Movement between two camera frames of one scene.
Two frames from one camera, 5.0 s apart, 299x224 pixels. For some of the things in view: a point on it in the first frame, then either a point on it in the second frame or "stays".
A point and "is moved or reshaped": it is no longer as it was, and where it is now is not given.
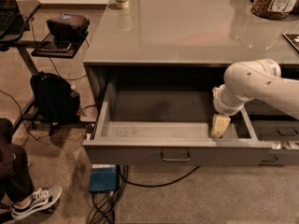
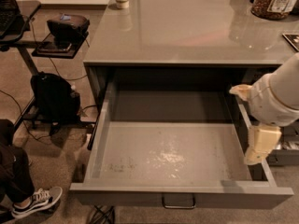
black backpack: (56, 101) stays
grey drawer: (165, 124) is moved or reshaped
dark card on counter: (293, 39) stays
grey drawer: (281, 158) stays
